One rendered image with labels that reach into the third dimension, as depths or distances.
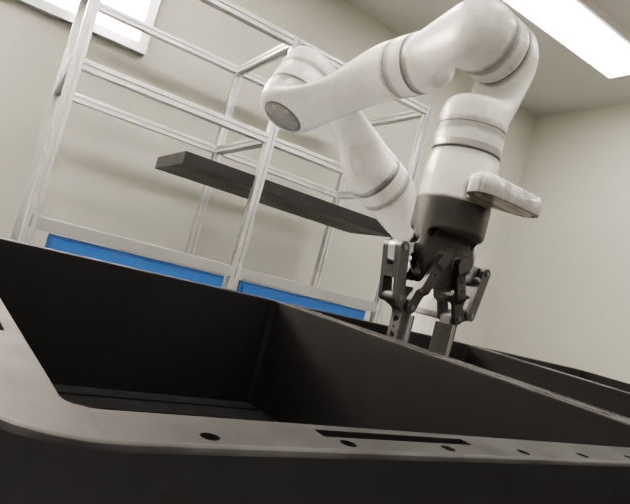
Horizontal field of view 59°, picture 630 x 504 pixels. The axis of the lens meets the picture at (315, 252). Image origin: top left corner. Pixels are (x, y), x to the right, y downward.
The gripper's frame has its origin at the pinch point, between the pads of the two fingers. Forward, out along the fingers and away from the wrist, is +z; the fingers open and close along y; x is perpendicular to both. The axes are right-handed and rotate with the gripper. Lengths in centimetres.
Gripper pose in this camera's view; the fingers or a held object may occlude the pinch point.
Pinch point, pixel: (420, 340)
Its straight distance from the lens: 57.3
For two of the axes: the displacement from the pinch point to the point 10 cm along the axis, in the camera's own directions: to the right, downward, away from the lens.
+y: -7.9, -2.3, -5.6
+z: -2.5, 9.7, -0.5
